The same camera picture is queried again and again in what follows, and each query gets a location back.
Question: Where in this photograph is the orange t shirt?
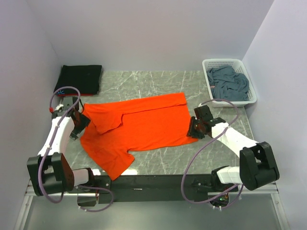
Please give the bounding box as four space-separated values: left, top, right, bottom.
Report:
81 92 197 181

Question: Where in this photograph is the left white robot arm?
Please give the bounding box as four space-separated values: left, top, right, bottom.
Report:
27 96 96 196

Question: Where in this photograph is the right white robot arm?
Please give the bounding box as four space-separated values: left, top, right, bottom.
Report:
188 105 280 191

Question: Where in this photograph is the folded red t shirt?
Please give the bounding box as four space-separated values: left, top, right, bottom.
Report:
56 93 96 97

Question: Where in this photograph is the folded black t shirt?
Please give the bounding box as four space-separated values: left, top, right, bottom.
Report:
54 65 103 94

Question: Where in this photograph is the grey blue t shirt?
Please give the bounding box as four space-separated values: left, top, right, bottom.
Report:
206 65 249 102

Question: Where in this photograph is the white plastic laundry basket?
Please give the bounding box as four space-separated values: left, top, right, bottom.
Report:
202 58 257 107

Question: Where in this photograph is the black base crossbar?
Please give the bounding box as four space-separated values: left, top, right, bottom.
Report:
77 174 231 204

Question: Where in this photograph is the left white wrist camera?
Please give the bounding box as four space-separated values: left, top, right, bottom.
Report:
49 103 64 114

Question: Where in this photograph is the aluminium frame rail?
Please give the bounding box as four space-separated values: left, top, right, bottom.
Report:
15 183 289 230

